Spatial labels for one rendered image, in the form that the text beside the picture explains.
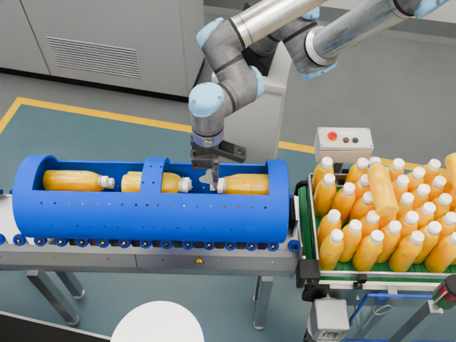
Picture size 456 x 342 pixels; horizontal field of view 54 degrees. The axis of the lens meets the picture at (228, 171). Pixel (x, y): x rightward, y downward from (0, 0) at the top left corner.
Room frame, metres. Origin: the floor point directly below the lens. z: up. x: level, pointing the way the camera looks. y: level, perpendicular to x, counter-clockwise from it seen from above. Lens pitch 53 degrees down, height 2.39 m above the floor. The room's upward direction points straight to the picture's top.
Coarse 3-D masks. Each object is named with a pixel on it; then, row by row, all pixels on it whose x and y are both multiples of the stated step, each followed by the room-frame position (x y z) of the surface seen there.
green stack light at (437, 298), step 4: (436, 288) 0.48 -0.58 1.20; (432, 292) 0.48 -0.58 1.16; (436, 292) 0.47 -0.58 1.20; (432, 296) 0.47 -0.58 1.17; (436, 296) 0.46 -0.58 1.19; (440, 296) 0.46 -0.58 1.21; (436, 300) 0.46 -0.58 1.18; (440, 300) 0.45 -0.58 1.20; (444, 300) 0.45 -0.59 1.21; (436, 304) 0.45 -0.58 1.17; (440, 304) 0.44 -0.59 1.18; (444, 304) 0.44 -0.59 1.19; (448, 304) 0.44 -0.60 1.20; (452, 304) 0.44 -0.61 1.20; (444, 308) 0.44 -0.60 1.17; (448, 308) 0.44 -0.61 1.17
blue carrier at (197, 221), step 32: (32, 160) 0.91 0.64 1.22; (64, 160) 0.99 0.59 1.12; (160, 160) 0.92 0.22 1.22; (32, 192) 0.79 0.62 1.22; (64, 192) 0.79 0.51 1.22; (96, 192) 0.79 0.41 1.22; (128, 192) 0.79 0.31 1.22; (160, 192) 0.79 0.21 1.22; (192, 192) 0.94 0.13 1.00; (288, 192) 0.79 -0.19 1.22; (32, 224) 0.72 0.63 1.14; (64, 224) 0.72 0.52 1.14; (96, 224) 0.72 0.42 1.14; (128, 224) 0.72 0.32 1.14; (160, 224) 0.72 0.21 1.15; (192, 224) 0.71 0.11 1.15; (224, 224) 0.71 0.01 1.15; (256, 224) 0.71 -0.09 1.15
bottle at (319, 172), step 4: (320, 164) 1.00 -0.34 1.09; (316, 168) 1.00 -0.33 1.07; (320, 168) 0.99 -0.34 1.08; (324, 168) 0.98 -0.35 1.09; (328, 168) 0.98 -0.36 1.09; (332, 168) 0.99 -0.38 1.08; (316, 172) 0.99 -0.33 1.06; (320, 172) 0.98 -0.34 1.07; (324, 172) 0.97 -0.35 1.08; (328, 172) 0.97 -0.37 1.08; (332, 172) 0.98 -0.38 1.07; (316, 176) 0.98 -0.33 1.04; (320, 176) 0.97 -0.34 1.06; (312, 180) 0.99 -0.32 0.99; (316, 180) 0.97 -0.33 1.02; (312, 184) 0.99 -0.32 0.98; (316, 184) 0.97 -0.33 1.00; (312, 188) 0.98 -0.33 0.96; (312, 192) 0.98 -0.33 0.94
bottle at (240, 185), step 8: (240, 176) 0.87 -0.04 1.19; (224, 184) 0.84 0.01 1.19; (232, 184) 0.84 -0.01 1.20; (240, 184) 0.83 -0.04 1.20; (248, 184) 0.83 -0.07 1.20; (256, 184) 0.83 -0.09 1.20; (264, 184) 0.83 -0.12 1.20; (224, 192) 0.82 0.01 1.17; (232, 192) 0.82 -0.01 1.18; (240, 192) 0.81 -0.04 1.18; (248, 192) 0.81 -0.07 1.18; (256, 192) 0.81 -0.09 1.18; (264, 192) 0.81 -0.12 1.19
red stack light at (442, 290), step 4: (444, 280) 0.48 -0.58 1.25; (440, 284) 0.48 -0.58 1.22; (440, 288) 0.47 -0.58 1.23; (444, 288) 0.46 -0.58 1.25; (440, 292) 0.46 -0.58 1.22; (444, 292) 0.46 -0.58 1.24; (448, 292) 0.45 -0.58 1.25; (444, 296) 0.45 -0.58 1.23; (448, 296) 0.45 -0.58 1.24; (452, 296) 0.44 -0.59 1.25; (448, 300) 0.44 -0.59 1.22; (452, 300) 0.44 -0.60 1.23
